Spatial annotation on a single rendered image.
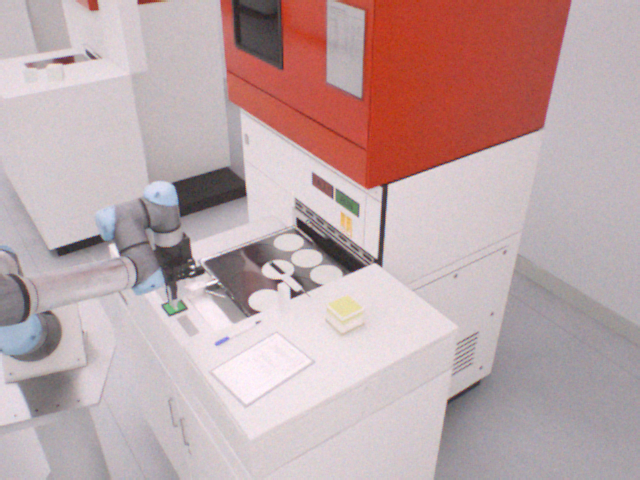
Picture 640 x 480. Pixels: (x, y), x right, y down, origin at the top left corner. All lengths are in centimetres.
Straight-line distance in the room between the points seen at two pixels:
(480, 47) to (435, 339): 79
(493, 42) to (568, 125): 135
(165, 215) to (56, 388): 57
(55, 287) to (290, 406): 56
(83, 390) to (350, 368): 71
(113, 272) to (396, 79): 82
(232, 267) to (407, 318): 60
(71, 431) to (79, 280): 76
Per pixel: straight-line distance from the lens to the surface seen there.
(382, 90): 157
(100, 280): 136
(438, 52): 166
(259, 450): 140
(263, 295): 180
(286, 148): 208
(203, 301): 184
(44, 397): 177
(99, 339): 188
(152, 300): 175
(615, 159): 301
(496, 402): 280
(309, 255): 196
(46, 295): 129
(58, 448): 205
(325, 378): 147
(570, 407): 289
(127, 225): 147
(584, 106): 304
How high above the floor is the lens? 203
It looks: 34 degrees down
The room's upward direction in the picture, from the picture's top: straight up
